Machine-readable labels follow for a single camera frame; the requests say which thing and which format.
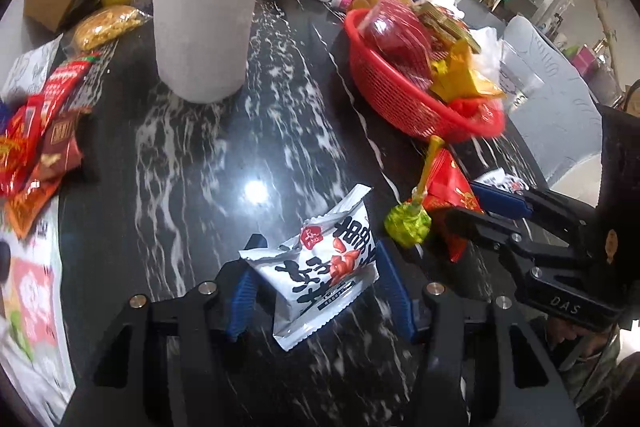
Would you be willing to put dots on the grey leaf pattern chair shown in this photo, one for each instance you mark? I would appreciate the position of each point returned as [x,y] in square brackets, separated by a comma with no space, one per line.
[559,122]

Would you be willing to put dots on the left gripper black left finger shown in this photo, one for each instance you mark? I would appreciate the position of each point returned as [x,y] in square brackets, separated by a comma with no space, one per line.
[127,381]

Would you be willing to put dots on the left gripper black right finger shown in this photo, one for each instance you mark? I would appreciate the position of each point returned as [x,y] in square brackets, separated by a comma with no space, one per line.
[482,364]

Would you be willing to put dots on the brown cereal snack bag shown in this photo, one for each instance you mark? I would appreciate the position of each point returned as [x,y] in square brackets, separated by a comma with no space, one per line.
[446,31]

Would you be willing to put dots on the white black snack packet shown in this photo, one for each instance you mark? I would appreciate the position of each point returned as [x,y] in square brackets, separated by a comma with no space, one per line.
[504,181]
[319,272]

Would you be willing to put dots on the red snack packets pile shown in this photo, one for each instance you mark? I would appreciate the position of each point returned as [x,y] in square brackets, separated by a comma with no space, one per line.
[39,145]

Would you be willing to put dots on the clear zip plastic bag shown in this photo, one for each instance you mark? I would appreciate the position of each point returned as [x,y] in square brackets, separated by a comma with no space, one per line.
[488,61]

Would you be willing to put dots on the person left hand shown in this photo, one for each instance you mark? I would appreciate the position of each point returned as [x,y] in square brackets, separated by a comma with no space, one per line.
[594,379]

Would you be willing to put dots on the yellow peanut snack bag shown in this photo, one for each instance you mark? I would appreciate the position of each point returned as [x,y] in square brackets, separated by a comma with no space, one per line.
[106,25]

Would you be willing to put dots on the red gold snack packet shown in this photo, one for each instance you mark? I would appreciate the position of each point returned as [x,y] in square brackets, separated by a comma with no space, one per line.
[447,187]

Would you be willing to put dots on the green lollipop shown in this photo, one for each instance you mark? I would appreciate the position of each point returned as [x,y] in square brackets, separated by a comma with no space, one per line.
[408,224]

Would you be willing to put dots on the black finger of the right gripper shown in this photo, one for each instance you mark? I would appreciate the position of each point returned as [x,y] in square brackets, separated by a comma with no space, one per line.
[553,211]
[495,231]

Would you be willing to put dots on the glass cup with tea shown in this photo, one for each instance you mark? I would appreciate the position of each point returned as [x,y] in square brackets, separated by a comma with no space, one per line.
[517,79]

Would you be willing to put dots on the dark red snack bag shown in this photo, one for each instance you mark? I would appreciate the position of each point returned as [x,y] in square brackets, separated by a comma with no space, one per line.
[395,32]

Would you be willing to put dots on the yellow black snack bag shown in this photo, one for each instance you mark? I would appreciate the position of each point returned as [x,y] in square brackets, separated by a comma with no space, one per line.
[455,76]

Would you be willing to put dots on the red plastic basket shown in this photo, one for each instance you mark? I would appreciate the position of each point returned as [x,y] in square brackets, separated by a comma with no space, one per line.
[405,106]

